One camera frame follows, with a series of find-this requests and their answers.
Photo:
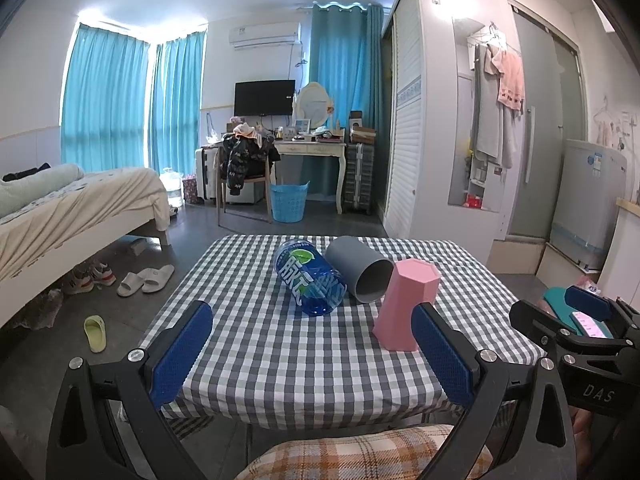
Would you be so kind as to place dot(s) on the wide blue curtain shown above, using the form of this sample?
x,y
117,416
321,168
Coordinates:
x,y
105,100

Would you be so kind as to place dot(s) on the grey towel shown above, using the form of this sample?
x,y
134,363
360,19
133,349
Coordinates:
x,y
487,120

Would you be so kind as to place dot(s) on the black television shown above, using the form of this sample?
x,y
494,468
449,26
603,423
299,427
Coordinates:
x,y
264,97

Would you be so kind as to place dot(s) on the white suitcase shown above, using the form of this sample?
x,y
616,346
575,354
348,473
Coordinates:
x,y
206,175

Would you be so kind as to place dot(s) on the silver suitcase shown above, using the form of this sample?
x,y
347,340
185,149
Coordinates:
x,y
360,175

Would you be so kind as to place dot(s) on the cardboard boxes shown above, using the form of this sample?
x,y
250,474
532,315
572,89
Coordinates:
x,y
361,132

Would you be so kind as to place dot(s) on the green slipper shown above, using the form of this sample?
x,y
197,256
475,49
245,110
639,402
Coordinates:
x,y
95,332

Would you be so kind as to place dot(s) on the dark jacket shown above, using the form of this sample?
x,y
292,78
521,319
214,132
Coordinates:
x,y
240,160

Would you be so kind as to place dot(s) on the white dressing desk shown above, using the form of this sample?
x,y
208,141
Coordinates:
x,y
310,149

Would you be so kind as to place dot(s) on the table with checkered cloth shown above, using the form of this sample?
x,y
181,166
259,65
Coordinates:
x,y
280,360

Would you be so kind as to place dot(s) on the blue plastic bottle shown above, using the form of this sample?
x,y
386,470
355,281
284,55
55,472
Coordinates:
x,y
305,280

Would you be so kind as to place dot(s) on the pink hexagonal cup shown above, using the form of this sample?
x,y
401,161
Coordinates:
x,y
400,305

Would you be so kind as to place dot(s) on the white picture frame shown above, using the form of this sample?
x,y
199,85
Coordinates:
x,y
302,125

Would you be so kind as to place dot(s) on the white air conditioner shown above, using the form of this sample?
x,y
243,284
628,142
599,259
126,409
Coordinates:
x,y
264,36

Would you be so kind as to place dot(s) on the plaid seat cushion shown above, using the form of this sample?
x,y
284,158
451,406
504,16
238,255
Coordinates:
x,y
350,455

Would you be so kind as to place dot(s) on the grey round cup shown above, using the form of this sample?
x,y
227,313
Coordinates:
x,y
350,265

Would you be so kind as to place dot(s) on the pink towel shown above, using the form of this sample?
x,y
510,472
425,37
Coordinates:
x,y
510,80

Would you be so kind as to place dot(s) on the sneaker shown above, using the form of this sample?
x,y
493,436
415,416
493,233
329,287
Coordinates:
x,y
77,282
102,274

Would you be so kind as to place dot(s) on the oval white mirror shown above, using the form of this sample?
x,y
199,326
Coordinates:
x,y
314,105

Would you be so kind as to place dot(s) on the white wardrobe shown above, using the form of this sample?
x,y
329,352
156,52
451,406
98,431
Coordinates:
x,y
410,135

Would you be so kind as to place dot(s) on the teal object with pink label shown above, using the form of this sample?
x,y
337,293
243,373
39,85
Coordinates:
x,y
565,305

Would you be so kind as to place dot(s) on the patterned gift bag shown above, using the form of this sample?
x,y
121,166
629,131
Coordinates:
x,y
192,191

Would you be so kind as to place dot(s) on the narrow blue curtain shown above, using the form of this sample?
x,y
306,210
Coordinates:
x,y
177,105

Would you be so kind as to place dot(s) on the bed with beige sheet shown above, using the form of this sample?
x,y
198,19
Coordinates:
x,y
75,215

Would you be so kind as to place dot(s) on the pile of clothes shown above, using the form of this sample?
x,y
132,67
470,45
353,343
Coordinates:
x,y
245,130

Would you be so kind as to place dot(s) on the blue laundry basket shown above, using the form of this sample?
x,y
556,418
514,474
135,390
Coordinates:
x,y
289,202

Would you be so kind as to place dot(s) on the white slipper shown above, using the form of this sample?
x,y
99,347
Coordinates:
x,y
131,284
159,278

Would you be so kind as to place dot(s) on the dark cloth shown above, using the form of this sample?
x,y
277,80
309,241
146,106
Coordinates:
x,y
25,174

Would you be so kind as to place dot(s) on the light green quilt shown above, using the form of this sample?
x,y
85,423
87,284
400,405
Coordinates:
x,y
30,190

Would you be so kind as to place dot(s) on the clear water jug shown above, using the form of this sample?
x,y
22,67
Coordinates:
x,y
172,187

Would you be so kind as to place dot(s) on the frosted glass door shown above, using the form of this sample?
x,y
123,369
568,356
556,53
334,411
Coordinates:
x,y
545,125

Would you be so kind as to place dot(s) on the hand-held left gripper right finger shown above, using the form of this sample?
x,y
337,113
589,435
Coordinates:
x,y
445,355

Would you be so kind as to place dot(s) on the white washing machine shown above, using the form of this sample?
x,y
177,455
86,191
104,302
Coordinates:
x,y
590,200

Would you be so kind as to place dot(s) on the wooden chair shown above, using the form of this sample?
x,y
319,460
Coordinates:
x,y
267,185

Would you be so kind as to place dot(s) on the dark teal curtain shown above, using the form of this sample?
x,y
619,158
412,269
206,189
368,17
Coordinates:
x,y
350,70

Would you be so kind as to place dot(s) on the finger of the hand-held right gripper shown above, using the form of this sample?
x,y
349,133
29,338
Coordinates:
x,y
587,301
535,317

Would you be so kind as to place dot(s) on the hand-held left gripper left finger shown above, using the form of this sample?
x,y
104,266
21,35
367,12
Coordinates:
x,y
185,355

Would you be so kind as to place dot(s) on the white board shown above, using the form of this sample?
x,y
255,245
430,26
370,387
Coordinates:
x,y
620,255

